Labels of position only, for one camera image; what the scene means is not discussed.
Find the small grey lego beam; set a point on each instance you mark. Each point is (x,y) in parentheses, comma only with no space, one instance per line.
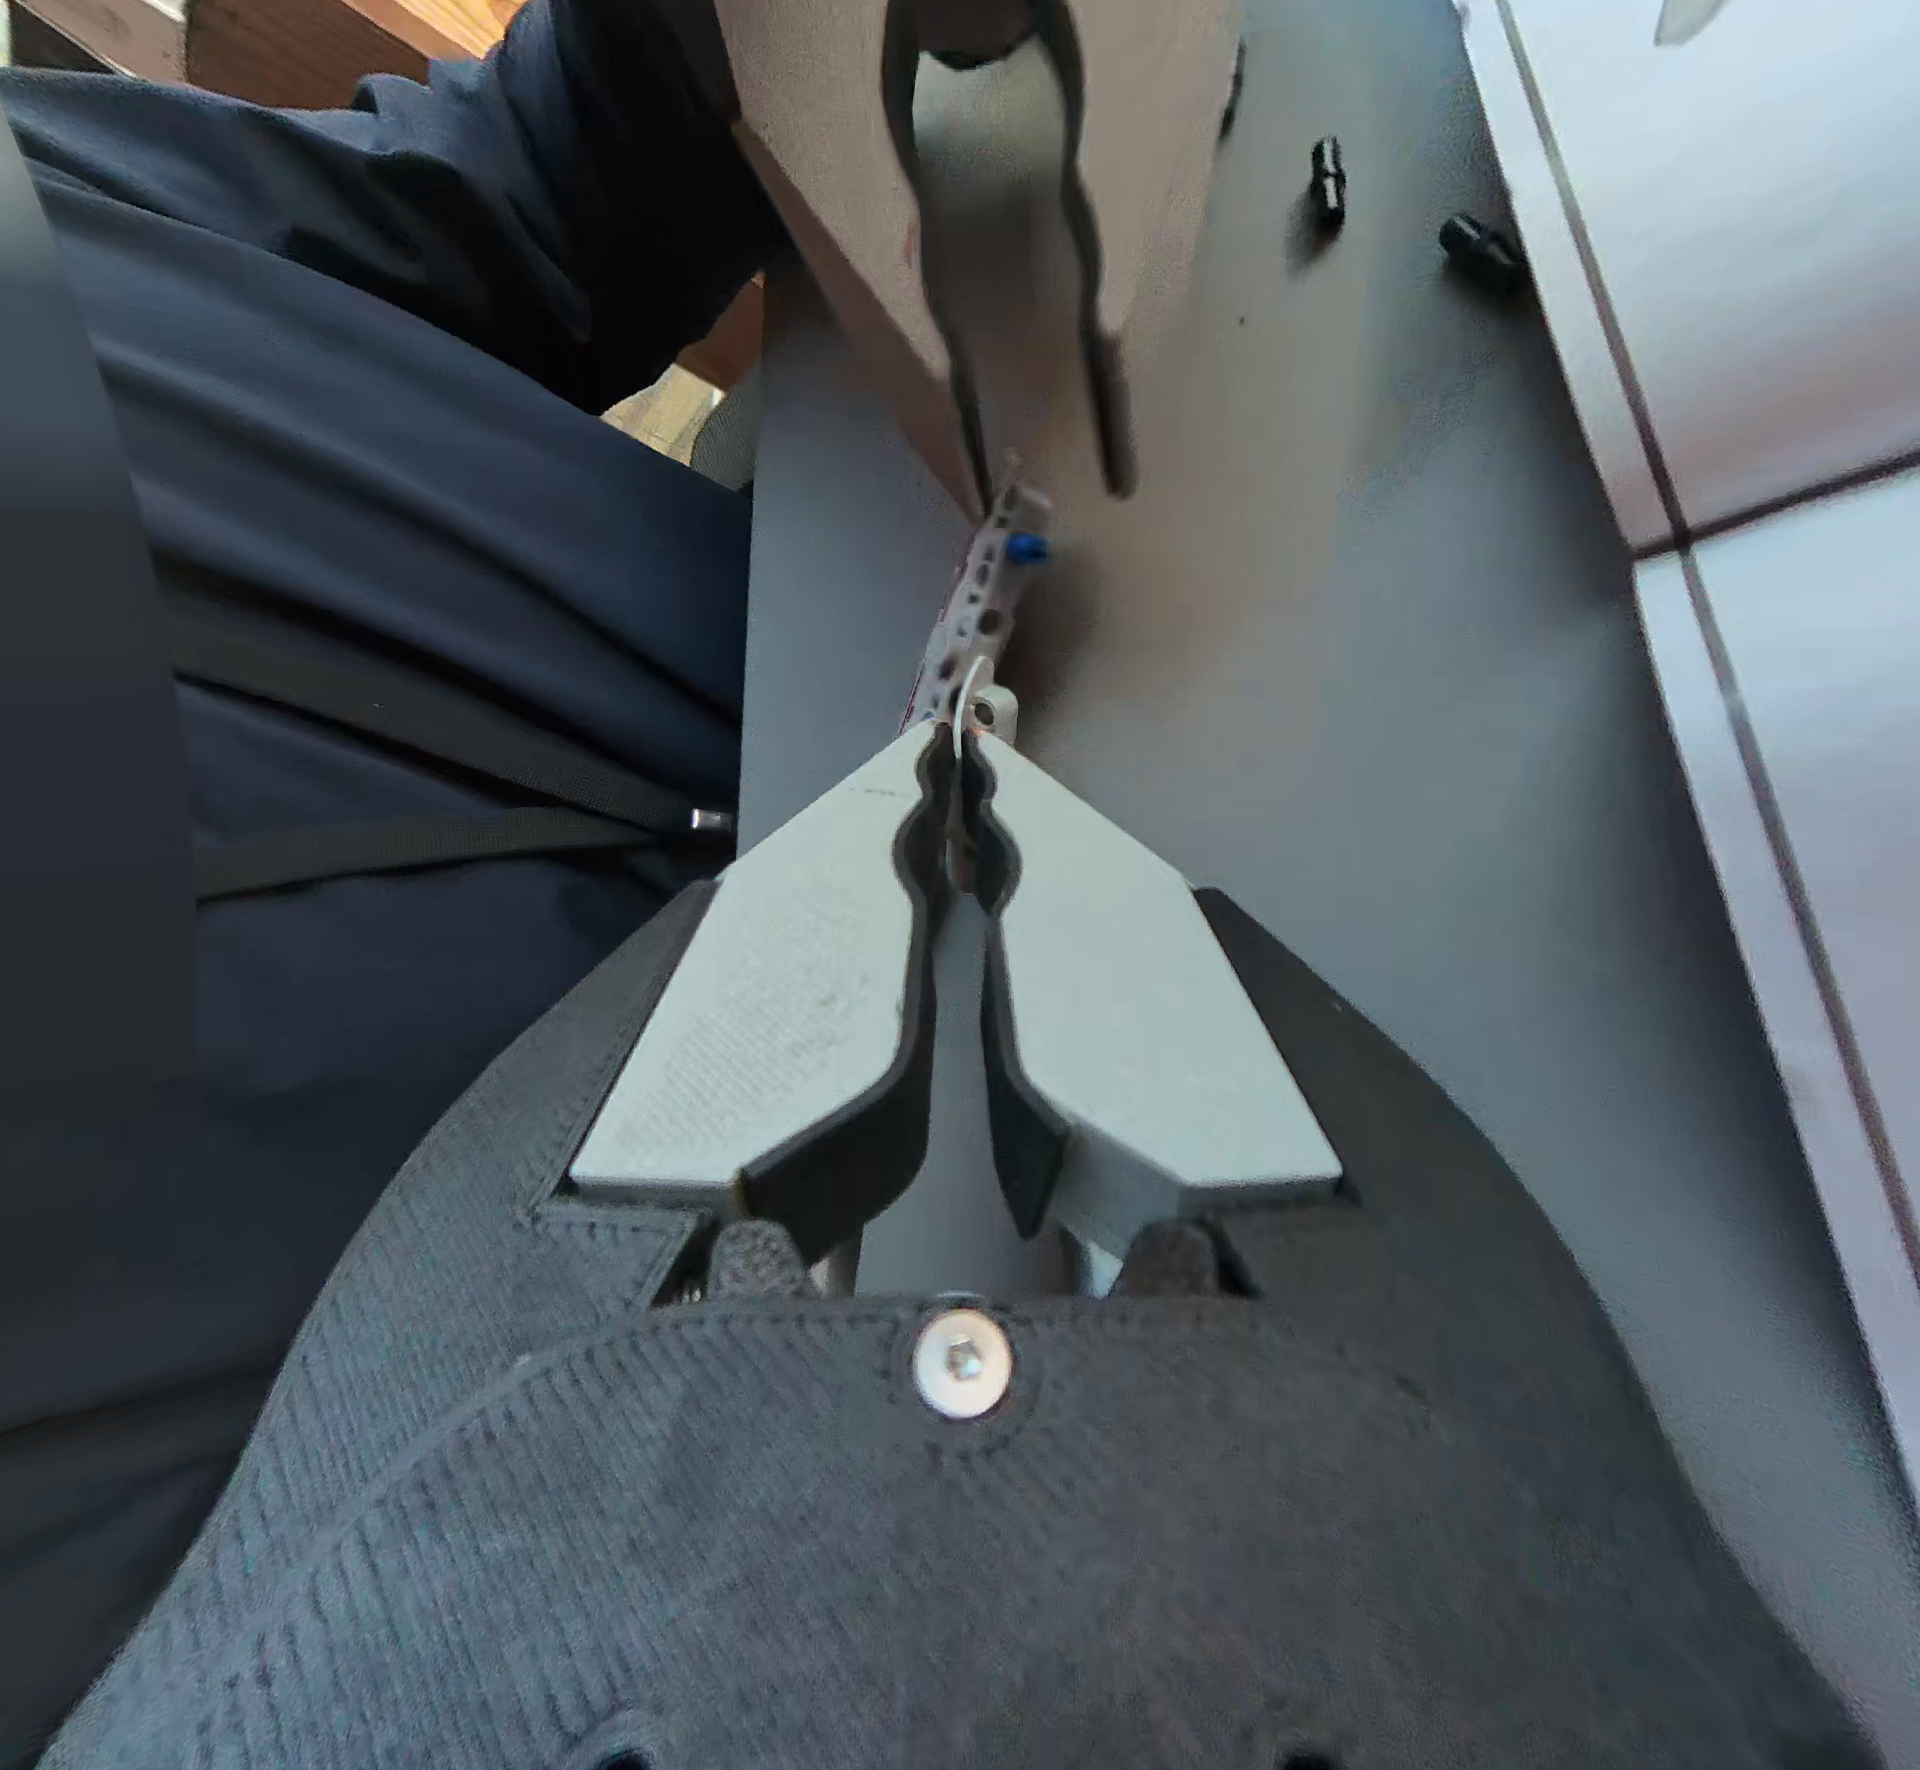
(990,717)

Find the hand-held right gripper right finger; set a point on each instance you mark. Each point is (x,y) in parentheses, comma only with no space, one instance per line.
(1141,1035)

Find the grey lego beam assembly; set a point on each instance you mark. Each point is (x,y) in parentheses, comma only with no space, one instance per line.
(974,601)

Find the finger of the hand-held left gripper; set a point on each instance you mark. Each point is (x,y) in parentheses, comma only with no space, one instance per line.
(1155,31)
(794,15)

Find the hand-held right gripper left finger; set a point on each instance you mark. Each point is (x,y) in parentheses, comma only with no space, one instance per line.
(780,991)

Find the person in dark clothes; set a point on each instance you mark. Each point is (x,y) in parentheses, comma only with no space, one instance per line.
(421,570)

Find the person's left forearm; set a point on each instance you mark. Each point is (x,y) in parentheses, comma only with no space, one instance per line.
(600,151)

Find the black lego pin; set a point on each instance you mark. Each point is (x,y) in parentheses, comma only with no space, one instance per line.
(1329,173)
(1478,248)

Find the lego instruction booklet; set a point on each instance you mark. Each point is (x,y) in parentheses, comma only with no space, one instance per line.
(1724,224)

